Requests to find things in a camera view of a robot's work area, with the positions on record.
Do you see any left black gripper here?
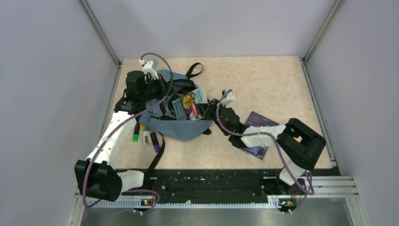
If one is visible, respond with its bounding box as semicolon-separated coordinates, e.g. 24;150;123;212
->
140;73;177;102

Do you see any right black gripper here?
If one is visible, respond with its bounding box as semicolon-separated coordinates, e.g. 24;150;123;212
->
197;98;230;136

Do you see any dark purple galaxy book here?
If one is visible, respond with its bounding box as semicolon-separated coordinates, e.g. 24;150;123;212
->
238;111;283;161

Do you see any blue grey backpack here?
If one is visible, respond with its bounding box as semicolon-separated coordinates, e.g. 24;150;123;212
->
138;62;215;172

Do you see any light blue treehouse book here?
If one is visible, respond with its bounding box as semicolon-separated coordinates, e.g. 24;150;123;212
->
171;87;207;121

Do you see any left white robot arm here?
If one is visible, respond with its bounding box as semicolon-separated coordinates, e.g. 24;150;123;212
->
74;71;167;202

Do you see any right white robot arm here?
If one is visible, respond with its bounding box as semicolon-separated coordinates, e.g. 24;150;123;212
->
199;99;327;194

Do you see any green black marker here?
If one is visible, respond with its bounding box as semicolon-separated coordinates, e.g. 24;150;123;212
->
132;123;141;142

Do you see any purple black highlighter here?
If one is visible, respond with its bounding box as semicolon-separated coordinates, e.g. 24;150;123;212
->
150;132;160;153

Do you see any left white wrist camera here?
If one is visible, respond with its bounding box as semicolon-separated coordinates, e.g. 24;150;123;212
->
139;59;159;80

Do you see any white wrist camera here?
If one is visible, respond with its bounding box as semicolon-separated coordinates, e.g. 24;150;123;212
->
220;89;235;106
139;59;159;80

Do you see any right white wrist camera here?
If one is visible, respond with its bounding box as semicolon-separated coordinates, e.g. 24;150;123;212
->
220;89;235;106

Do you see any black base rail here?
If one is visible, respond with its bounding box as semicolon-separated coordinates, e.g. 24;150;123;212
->
141;169;306;212

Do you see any left aluminium frame post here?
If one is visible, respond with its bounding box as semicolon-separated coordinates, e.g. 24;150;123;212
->
78;0;121;67

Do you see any aluminium frame post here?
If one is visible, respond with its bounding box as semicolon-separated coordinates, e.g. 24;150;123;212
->
302;0;345;64
78;0;121;67

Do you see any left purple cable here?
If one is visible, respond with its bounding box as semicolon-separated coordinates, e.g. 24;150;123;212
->
81;52;174;216

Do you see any right aluminium frame post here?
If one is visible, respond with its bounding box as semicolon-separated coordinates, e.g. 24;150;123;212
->
302;0;345;64

